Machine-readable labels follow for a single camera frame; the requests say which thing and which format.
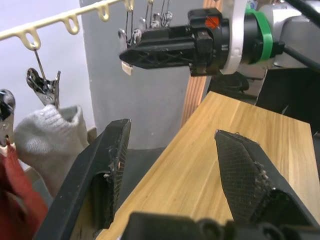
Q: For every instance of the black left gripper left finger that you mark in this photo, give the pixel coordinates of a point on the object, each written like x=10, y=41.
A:
x=90, y=175

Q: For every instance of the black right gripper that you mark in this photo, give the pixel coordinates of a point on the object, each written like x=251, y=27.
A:
x=212, y=42

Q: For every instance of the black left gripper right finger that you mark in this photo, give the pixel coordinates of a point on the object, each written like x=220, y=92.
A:
x=240, y=170

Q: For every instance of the cream plastic clip hanger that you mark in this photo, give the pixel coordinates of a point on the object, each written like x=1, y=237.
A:
x=57, y=17

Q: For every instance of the grey sock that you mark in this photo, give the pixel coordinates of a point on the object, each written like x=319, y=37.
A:
x=47, y=140

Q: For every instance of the red sock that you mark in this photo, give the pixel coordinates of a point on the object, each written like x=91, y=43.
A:
x=17, y=200

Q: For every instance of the light wooden frame beam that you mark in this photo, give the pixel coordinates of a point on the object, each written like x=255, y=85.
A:
x=195, y=95

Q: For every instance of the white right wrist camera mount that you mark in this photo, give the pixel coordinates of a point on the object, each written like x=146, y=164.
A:
x=236, y=37

